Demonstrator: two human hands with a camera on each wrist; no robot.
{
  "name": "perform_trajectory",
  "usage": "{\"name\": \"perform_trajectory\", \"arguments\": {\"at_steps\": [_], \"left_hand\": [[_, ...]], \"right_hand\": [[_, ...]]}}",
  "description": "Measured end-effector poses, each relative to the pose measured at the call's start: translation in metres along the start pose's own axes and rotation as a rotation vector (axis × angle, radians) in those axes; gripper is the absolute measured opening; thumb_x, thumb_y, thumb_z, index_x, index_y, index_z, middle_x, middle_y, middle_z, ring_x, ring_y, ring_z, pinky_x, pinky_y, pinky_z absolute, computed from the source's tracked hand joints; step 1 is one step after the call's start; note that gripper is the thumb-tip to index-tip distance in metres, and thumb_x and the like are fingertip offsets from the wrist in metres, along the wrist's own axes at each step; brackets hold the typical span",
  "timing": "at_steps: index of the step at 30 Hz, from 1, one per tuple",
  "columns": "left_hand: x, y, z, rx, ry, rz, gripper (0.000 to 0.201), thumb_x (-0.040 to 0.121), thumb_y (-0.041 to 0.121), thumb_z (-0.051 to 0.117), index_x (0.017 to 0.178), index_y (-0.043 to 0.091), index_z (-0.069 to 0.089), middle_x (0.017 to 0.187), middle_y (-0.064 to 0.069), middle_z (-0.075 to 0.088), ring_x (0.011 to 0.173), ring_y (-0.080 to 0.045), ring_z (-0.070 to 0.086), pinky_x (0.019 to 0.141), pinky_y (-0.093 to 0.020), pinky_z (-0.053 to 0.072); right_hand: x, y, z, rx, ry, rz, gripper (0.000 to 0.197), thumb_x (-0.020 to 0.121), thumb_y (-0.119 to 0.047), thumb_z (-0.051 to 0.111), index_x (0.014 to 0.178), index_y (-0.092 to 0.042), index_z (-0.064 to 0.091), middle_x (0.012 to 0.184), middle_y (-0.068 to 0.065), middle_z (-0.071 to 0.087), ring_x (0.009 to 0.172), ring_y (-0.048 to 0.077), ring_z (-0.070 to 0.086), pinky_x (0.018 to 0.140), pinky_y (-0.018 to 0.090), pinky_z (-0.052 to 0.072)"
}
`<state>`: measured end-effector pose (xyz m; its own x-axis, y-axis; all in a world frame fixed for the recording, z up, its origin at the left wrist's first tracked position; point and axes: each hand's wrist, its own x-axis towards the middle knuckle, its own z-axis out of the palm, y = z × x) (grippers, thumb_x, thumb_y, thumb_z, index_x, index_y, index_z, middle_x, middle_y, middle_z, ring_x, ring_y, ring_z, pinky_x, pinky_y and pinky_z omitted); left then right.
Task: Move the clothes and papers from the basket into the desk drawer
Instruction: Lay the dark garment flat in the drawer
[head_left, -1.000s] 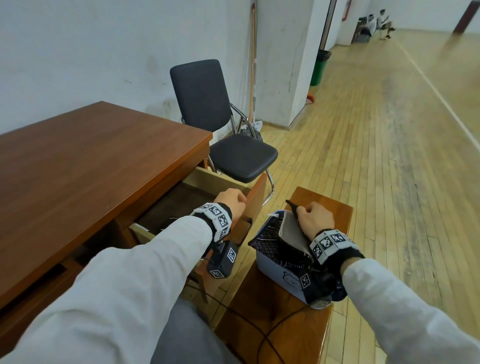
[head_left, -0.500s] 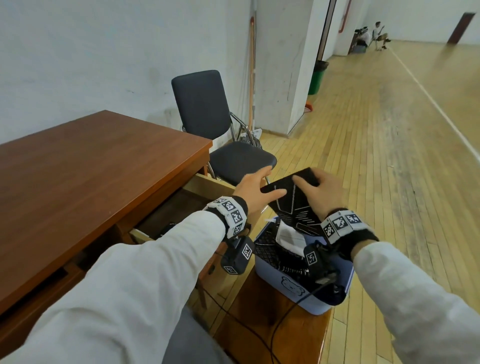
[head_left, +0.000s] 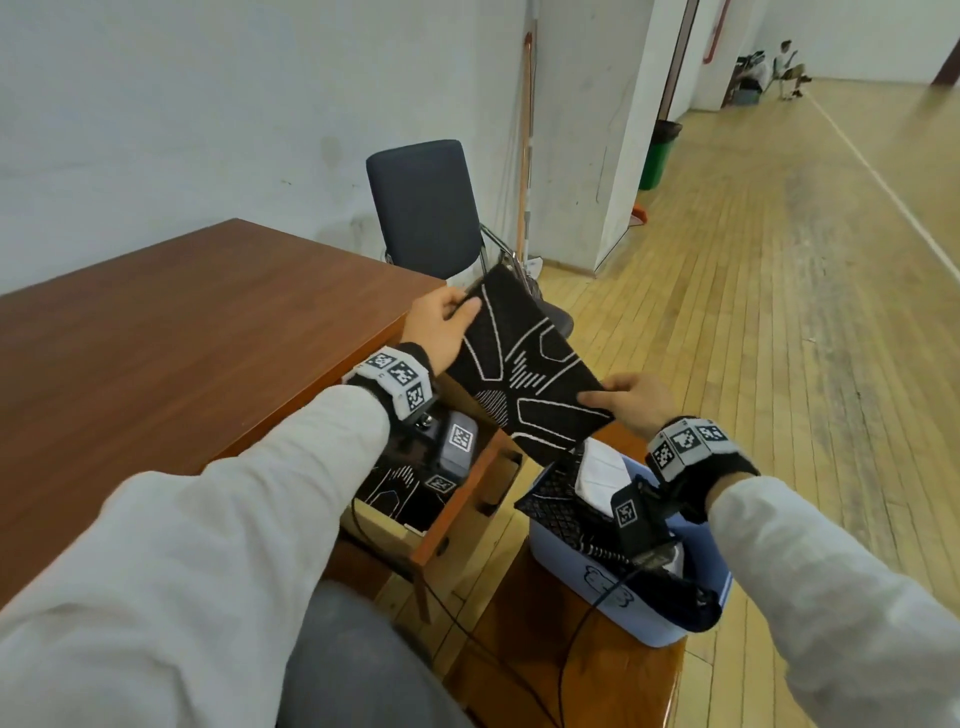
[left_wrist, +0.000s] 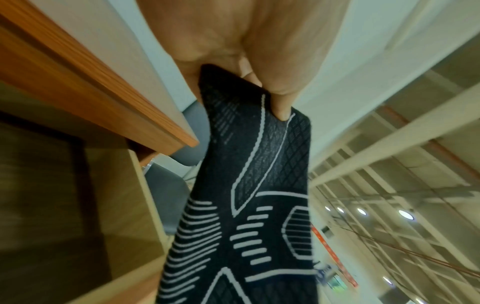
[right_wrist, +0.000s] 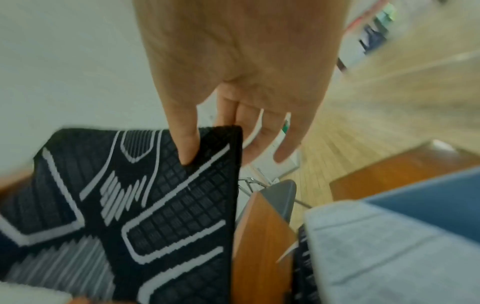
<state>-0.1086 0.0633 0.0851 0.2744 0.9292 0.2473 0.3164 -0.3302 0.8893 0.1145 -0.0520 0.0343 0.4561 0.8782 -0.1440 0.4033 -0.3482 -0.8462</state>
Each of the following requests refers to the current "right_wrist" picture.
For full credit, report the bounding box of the person's left hand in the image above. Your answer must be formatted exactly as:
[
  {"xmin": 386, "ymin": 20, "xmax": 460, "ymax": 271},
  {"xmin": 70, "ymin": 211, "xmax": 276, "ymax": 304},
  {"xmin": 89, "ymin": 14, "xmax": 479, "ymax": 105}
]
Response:
[{"xmin": 70, "ymin": 296, "xmax": 127, "ymax": 304}]

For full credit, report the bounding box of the brown wooden bench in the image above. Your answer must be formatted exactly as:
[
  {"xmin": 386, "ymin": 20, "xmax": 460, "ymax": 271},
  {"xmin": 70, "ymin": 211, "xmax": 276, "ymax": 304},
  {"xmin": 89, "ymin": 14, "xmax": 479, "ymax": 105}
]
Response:
[{"xmin": 329, "ymin": 139, "xmax": 480, "ymax": 203}]

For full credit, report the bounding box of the black padded metal chair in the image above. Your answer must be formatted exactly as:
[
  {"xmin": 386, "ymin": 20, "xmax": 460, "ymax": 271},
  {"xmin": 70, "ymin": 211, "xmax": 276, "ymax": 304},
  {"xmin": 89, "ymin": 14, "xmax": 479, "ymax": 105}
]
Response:
[{"xmin": 239, "ymin": 176, "xmax": 312, "ymax": 224}]

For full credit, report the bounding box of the light blue plastic basin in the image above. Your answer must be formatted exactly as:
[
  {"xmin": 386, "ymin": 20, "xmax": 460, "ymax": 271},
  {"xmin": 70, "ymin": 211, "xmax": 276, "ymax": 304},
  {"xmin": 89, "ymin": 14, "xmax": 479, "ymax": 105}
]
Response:
[{"xmin": 361, "ymin": 167, "xmax": 480, "ymax": 234}]

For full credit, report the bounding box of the person's right hand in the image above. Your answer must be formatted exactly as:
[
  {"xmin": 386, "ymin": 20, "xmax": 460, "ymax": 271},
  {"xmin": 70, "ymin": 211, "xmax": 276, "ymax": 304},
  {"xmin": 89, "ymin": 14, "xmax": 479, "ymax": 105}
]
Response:
[{"xmin": 132, "ymin": 0, "xmax": 348, "ymax": 166}]

